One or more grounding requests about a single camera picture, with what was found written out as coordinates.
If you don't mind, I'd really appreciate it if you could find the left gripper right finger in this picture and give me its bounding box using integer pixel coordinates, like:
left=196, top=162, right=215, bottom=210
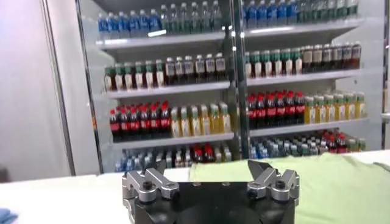
left=246, top=159, right=301, bottom=203

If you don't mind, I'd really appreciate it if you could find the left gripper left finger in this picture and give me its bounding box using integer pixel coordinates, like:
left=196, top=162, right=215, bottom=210
left=121, top=159, right=180, bottom=204

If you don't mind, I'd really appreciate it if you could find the light green polo shirt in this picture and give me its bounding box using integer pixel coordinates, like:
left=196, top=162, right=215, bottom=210
left=188, top=153, right=390, bottom=224

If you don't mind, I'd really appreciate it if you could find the red cap cola bottle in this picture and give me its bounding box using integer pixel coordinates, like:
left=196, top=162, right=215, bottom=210
left=129, top=106, right=140, bottom=141
left=256, top=94, right=267, bottom=129
left=139, top=105, right=150, bottom=139
left=119, top=108, right=130, bottom=141
left=149, top=103, right=160, bottom=139
left=109, top=109, right=120, bottom=142
left=266, top=93, right=277, bottom=127
left=247, top=94, right=258, bottom=130
left=275, top=93, right=286, bottom=126
left=336, top=134, right=347, bottom=153
left=294, top=91, right=305, bottom=124
left=204, top=145, right=215, bottom=164
left=159, top=101, right=171, bottom=138
left=285, top=91, right=296, bottom=125
left=194, top=146, right=204, bottom=165
left=325, top=135, right=336, bottom=154

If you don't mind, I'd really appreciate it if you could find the glass front beverage cooler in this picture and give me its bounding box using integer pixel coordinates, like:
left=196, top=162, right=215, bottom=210
left=75, top=0, right=241, bottom=174
left=234, top=0, right=390, bottom=161

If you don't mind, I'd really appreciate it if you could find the dark bottle tan label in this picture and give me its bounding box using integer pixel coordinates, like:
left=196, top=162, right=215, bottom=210
left=312, top=44, right=323, bottom=73
left=302, top=46, right=313, bottom=74

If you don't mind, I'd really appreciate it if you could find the crumpled light blue shirt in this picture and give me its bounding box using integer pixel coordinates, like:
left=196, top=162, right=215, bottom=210
left=0, top=208, right=18, bottom=224

